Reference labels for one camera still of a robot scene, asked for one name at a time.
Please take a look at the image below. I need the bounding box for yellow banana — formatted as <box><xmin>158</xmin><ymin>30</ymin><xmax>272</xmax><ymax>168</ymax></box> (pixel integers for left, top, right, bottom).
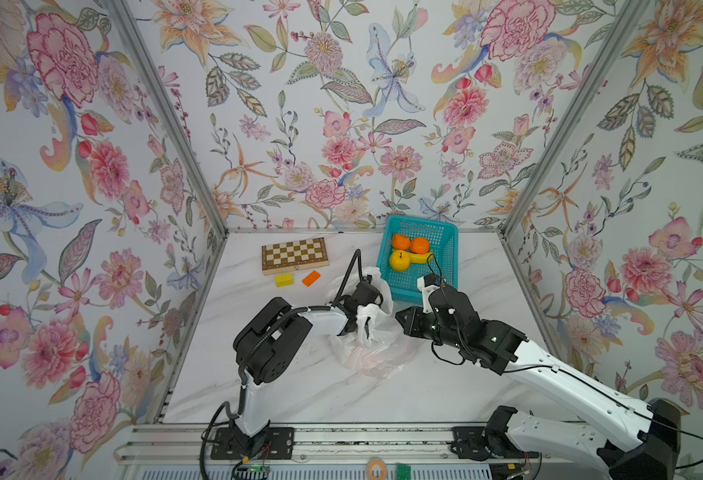
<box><xmin>409</xmin><ymin>251</ymin><xmax>433</xmax><ymax>264</ymax></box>

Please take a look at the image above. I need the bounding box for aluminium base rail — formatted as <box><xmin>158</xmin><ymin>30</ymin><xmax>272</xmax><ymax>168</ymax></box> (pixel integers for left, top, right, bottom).
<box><xmin>115</xmin><ymin>413</ymin><xmax>608</xmax><ymax>468</ymax></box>

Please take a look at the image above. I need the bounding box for yellow apple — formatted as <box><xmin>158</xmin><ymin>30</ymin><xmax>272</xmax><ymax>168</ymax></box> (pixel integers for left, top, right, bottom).
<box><xmin>389</xmin><ymin>250</ymin><xmax>411</xmax><ymax>272</ymax></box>

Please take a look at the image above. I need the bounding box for orange toy brick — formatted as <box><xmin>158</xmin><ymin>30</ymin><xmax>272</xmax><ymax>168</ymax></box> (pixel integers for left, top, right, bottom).
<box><xmin>302</xmin><ymin>271</ymin><xmax>321</xmax><ymax>287</ymax></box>

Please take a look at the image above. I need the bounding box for tape roll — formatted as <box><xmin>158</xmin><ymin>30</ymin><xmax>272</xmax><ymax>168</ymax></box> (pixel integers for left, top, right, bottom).
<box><xmin>365</xmin><ymin>457</ymin><xmax>389</xmax><ymax>480</ymax></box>

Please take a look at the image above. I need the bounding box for orange fruit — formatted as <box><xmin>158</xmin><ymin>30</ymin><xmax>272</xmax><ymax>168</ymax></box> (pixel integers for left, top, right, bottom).
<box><xmin>391</xmin><ymin>233</ymin><xmax>411</xmax><ymax>251</ymax></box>
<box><xmin>409</xmin><ymin>237</ymin><xmax>431</xmax><ymax>255</ymax></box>

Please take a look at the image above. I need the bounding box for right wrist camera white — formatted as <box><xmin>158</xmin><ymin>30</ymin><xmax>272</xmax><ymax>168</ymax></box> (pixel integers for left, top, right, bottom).
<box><xmin>417</xmin><ymin>273</ymin><xmax>443</xmax><ymax>314</ymax></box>

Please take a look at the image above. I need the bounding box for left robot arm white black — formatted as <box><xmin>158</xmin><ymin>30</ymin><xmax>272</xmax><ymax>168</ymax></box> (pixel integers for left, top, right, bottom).
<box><xmin>233</xmin><ymin>275</ymin><xmax>383</xmax><ymax>438</ymax></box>

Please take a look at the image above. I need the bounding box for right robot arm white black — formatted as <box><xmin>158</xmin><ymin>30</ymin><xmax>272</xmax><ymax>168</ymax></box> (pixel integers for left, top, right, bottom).
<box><xmin>395</xmin><ymin>285</ymin><xmax>681</xmax><ymax>479</ymax></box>

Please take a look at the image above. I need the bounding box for black corrugated cable left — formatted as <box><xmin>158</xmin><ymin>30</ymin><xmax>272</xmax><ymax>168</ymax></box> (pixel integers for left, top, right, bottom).
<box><xmin>199</xmin><ymin>248</ymin><xmax>365</xmax><ymax>480</ymax></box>

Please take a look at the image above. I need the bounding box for yellow toy brick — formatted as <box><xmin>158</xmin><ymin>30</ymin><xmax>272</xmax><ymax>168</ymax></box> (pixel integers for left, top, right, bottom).
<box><xmin>274</xmin><ymin>273</ymin><xmax>294</xmax><ymax>288</ymax></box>

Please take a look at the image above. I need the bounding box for green circuit board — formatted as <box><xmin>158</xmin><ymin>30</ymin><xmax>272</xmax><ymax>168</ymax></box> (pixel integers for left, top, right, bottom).
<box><xmin>395</xmin><ymin>463</ymin><xmax>413</xmax><ymax>480</ymax></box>

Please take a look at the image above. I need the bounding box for teal plastic basket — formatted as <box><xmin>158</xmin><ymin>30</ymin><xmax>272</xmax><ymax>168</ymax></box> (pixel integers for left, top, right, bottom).
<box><xmin>377</xmin><ymin>216</ymin><xmax>459</xmax><ymax>304</ymax></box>

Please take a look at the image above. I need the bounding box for wooden chessboard box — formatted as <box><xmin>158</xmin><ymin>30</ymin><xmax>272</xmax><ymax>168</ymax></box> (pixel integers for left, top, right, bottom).
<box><xmin>261</xmin><ymin>237</ymin><xmax>330</xmax><ymax>276</ymax></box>

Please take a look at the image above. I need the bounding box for white plastic bag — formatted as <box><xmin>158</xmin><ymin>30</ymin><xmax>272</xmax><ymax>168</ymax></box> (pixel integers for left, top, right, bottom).
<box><xmin>329</xmin><ymin>267</ymin><xmax>417</xmax><ymax>379</ymax></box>

